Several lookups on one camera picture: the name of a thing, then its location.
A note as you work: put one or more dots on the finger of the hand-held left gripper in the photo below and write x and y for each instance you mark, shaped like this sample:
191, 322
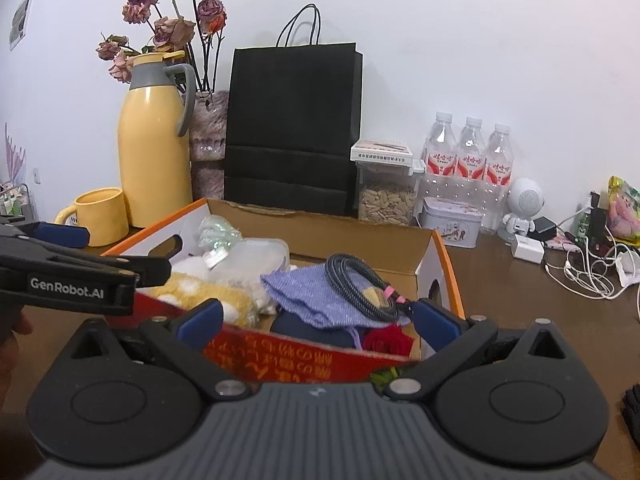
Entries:
145, 270
62, 235

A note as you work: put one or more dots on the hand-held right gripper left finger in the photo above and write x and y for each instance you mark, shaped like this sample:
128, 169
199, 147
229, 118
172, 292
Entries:
202, 320

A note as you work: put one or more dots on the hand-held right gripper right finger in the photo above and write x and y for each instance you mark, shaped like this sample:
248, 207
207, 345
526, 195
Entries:
435, 322

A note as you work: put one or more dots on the yellow white plush toy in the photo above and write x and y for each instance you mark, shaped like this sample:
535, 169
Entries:
210, 300

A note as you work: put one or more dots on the red rose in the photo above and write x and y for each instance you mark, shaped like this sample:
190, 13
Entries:
387, 342

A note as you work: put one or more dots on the clear plastic box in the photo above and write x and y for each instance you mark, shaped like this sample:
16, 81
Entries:
255, 260

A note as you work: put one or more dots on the iridescent plastic bag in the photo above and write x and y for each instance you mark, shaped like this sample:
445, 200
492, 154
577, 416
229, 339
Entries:
220, 232

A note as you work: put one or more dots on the purple knitted pouch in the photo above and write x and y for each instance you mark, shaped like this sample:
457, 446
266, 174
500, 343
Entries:
305, 295

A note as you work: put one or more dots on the navy fabric pouch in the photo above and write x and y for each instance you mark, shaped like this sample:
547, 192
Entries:
310, 332

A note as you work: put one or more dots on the red cardboard box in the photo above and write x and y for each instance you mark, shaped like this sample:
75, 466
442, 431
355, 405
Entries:
310, 232

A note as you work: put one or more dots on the person's left hand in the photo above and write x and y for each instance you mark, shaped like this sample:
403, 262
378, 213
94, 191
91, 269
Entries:
15, 340

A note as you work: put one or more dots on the yellow mug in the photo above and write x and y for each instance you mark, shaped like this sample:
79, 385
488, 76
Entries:
102, 217

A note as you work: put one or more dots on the metal storage rack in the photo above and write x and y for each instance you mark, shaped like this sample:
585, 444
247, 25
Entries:
15, 202

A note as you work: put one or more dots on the purple fan decoration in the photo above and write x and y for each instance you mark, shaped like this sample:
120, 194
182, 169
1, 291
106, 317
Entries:
15, 157

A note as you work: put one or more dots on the white printed tin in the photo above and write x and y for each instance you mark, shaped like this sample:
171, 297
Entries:
450, 222

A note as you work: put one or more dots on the yellow thermos jug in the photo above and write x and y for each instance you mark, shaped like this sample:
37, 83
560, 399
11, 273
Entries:
155, 160

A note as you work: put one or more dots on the white charger block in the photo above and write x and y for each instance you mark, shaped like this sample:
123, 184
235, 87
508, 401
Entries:
527, 249

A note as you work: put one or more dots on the clear seed container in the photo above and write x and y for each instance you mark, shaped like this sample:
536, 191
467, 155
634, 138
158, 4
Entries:
387, 200

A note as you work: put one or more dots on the pink textured vase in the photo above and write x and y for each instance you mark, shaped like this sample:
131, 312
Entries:
207, 145

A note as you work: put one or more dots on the black power adapter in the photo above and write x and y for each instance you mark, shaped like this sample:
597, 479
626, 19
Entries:
542, 229

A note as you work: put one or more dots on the white robot toy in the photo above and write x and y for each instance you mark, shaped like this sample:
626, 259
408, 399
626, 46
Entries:
525, 200

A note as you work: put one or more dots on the clear water bottle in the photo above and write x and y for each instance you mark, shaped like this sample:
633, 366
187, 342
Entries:
471, 162
500, 170
440, 160

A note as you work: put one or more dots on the small green bottle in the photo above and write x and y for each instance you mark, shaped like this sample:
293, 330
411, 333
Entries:
582, 222

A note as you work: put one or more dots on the small white carton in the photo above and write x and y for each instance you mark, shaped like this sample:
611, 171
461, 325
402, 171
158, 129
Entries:
382, 150

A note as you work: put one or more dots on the black rectangular device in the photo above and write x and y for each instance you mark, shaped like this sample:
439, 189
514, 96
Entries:
597, 217

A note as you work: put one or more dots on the white power adapter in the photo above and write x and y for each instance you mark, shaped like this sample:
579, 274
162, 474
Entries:
629, 267

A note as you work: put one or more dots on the black paper bag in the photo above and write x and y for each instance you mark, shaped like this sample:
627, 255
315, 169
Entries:
292, 125

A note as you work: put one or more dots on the black glove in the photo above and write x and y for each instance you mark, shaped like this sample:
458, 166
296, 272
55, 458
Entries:
632, 412

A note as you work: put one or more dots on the yellow pink snack packet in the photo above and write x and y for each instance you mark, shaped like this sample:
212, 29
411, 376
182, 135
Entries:
625, 210

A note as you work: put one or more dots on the dried rose bouquet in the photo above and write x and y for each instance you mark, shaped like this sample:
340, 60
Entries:
170, 30

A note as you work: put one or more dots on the wall outlet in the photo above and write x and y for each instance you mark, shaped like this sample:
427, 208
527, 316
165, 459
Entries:
36, 175

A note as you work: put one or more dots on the wall picture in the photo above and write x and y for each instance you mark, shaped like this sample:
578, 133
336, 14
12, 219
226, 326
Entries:
21, 20

